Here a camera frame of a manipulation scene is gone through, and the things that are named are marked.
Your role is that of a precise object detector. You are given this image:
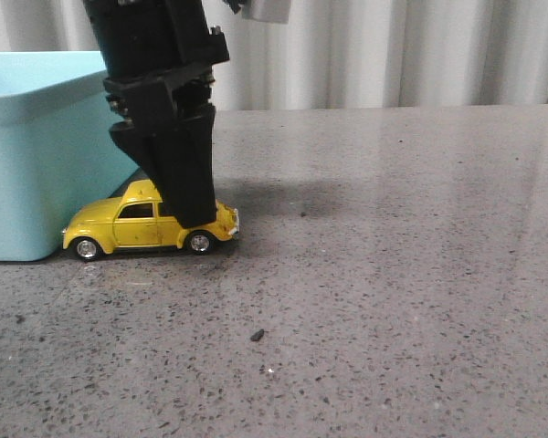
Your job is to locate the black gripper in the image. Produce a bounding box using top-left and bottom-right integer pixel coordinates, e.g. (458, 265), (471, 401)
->
(83, 1), (229, 228)

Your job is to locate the yellow toy beetle car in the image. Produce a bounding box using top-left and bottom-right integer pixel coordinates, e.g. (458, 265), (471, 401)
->
(62, 179), (239, 261)

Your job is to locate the light blue plastic box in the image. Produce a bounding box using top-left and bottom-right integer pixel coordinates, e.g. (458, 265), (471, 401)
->
(0, 51), (136, 261)

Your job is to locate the grey pleated curtain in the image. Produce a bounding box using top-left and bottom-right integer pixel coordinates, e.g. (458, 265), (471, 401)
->
(0, 0), (548, 113)

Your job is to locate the small black debris piece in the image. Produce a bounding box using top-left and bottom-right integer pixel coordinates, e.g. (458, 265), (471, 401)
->
(250, 329), (265, 342)

